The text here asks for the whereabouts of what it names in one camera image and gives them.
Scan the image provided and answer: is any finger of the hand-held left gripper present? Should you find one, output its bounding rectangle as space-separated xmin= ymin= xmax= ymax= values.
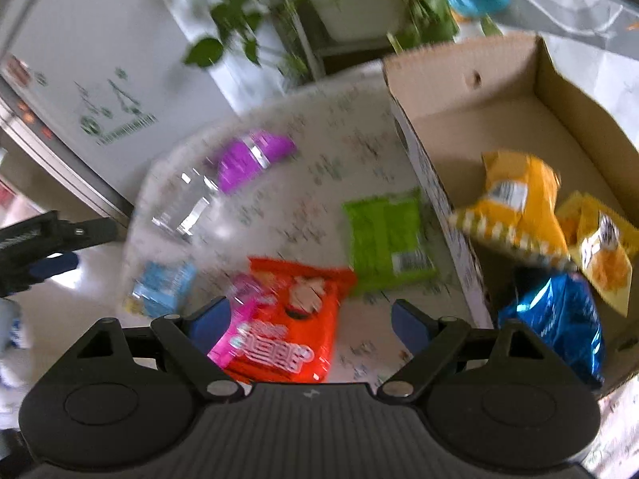
xmin=27 ymin=252 xmax=81 ymax=281
xmin=60 ymin=217 xmax=121 ymax=251

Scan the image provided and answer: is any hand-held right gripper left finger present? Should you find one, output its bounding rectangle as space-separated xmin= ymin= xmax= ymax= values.
xmin=75 ymin=295 xmax=245 ymax=403

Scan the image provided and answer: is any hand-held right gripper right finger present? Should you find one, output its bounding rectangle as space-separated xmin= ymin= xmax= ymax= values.
xmin=377 ymin=299 xmax=547 ymax=402

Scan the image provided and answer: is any pink snack packet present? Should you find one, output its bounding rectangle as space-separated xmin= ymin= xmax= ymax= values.
xmin=207 ymin=272 xmax=280 ymax=367

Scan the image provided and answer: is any light blue snack packet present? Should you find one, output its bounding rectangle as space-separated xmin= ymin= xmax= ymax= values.
xmin=122 ymin=259 xmax=198 ymax=317

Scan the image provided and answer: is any green snack packet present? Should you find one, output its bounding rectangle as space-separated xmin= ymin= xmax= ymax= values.
xmin=342 ymin=187 xmax=440 ymax=297

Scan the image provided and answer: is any orange snack packet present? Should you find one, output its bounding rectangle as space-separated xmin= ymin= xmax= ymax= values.
xmin=224 ymin=257 xmax=357 ymax=385

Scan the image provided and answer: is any clear plastic packet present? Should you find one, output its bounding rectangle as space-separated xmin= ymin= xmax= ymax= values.
xmin=150 ymin=160 xmax=225 ymax=240

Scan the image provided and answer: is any shiny dark blue snack packet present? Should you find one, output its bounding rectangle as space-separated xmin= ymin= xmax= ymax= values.
xmin=496 ymin=267 xmax=607 ymax=392

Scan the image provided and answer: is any purple snack packet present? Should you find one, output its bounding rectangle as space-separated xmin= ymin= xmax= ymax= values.
xmin=214 ymin=130 xmax=298 ymax=195

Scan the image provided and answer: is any yellow white striped snack packet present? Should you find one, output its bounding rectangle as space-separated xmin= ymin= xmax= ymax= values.
xmin=447 ymin=150 xmax=572 ymax=270

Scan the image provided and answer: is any yellow waffle snack packet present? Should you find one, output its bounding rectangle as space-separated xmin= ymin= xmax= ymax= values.
xmin=556 ymin=192 xmax=635 ymax=317

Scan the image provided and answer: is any printed cardboard box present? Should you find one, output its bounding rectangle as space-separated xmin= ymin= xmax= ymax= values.
xmin=382 ymin=30 xmax=639 ymax=400

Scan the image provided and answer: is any white freezer with tree print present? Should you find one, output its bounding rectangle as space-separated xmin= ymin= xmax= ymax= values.
xmin=0 ymin=0 xmax=240 ymax=230

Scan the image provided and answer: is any green pothos plant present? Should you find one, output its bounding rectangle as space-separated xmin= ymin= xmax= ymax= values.
xmin=182 ymin=0 xmax=460 ymax=81

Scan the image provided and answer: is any white plant stand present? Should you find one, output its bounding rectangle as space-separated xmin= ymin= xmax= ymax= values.
xmin=272 ymin=0 xmax=425 ymax=81

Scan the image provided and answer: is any white square plant pot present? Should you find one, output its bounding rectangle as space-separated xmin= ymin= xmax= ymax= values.
xmin=304 ymin=0 xmax=415 ymax=43

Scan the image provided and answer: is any clear plastic table cover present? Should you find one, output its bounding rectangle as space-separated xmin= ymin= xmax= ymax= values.
xmin=479 ymin=0 xmax=639 ymax=121

